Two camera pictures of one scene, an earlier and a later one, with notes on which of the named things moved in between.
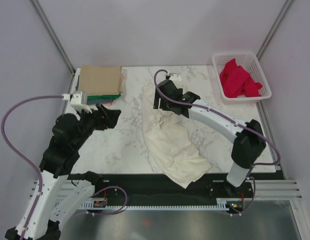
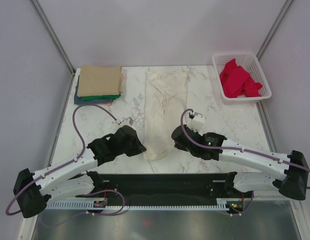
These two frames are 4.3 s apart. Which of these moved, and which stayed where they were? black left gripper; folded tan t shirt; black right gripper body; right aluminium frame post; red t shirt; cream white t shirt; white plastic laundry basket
Moved: black left gripper; cream white t shirt; black right gripper body
Stayed: folded tan t shirt; white plastic laundry basket; right aluminium frame post; red t shirt
